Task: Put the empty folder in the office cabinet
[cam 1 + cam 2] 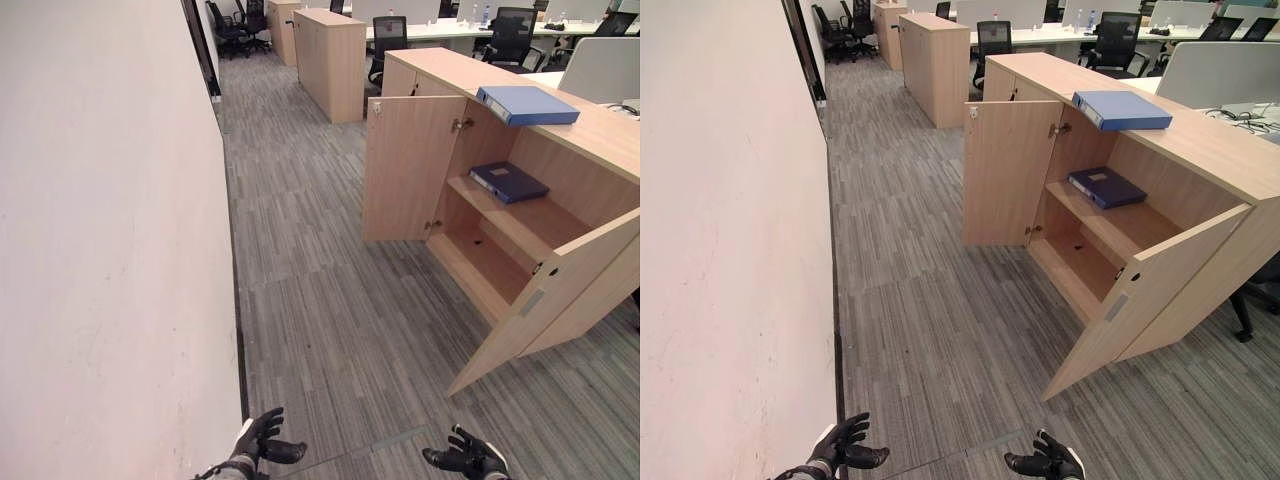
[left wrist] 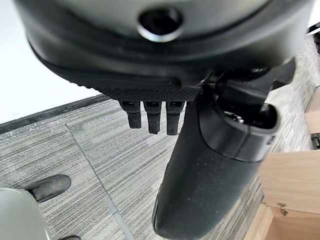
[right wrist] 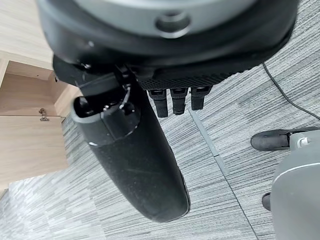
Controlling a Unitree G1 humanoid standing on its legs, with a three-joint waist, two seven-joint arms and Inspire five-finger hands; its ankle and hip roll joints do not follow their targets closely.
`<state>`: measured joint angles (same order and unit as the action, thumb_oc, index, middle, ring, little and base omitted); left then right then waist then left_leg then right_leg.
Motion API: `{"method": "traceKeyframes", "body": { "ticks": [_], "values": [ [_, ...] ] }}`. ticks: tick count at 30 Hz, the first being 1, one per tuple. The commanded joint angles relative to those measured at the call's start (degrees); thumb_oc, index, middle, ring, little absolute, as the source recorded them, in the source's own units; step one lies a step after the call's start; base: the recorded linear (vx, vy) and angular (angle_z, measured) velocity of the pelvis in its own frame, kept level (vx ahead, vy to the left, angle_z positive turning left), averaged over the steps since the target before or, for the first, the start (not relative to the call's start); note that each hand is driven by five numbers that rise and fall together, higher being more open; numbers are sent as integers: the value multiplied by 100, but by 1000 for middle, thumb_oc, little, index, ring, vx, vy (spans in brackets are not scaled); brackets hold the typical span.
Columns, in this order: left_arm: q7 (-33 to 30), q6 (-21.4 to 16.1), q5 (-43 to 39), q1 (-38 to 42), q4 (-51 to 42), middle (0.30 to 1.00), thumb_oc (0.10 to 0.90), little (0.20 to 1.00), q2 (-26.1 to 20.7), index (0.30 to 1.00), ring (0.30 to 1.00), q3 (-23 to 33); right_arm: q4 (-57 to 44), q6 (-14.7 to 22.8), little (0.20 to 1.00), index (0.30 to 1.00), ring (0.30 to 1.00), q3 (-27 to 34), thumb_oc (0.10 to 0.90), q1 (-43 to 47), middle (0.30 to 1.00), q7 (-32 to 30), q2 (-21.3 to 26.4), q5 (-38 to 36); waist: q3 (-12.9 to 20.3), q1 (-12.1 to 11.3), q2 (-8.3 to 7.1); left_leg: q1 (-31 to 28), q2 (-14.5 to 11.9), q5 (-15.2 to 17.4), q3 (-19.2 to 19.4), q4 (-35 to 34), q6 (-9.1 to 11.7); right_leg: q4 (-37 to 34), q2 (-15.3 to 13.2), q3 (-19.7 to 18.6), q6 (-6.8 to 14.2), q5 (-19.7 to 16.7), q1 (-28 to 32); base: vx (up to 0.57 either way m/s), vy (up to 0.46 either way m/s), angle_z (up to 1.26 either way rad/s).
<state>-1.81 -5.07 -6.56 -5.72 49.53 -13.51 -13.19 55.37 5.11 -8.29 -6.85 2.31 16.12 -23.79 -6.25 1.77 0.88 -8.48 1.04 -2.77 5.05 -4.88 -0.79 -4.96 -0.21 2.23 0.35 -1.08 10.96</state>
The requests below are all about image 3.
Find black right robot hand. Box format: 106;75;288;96
34;0;299;224

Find metal cabinet door hinge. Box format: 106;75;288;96
37;107;50;122

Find open wooden cabinet door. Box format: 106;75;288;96
0;114;70;201

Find light wooden office cabinet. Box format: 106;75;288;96
0;0;85;118

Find dark robot foot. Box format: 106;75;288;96
261;192;273;212
250;126;320;152

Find silver robot leg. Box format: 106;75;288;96
269;129;320;240

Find black cable on floor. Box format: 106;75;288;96
261;61;320;121

